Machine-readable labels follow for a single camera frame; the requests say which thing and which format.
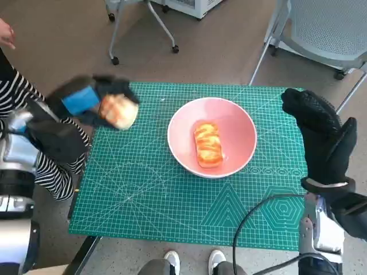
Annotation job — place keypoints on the bare black left hand blue tape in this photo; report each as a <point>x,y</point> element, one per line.
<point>77,100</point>

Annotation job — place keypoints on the standing person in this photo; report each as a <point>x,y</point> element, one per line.
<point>57,183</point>

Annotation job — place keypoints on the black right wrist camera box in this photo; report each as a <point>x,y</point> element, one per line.
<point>355,215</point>

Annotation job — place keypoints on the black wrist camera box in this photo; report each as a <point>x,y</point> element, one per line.
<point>355,215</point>
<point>60,140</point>

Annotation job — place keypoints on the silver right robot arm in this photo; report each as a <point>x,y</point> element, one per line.
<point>324,237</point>

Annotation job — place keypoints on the person's hand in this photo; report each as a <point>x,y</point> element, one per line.
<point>5,35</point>

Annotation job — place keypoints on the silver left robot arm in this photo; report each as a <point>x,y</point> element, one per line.
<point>14,229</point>

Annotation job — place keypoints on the person with white shoes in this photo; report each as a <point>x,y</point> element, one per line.
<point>172,257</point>

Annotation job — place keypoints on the orange swirled toy bread loaf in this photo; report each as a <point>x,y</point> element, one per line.
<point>207,144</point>

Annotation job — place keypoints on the white cabinet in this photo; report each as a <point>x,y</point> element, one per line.
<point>186,7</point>

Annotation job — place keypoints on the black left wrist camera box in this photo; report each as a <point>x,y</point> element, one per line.
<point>60,140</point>

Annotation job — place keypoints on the black table leg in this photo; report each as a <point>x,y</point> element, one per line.
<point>83,257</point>

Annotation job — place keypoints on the green cutting mat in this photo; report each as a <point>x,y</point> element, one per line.
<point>143,186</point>

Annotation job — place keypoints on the grey castor frame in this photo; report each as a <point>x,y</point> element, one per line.
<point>115,60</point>

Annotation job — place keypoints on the grey mesh chair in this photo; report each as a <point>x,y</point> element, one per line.
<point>327,28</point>

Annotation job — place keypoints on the black knitted gloved right hand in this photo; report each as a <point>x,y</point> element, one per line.
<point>321,140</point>

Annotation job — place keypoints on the pink bowl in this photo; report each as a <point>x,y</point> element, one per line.
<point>183,137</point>

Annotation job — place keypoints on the pale round toy bread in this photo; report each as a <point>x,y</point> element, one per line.
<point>120,113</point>

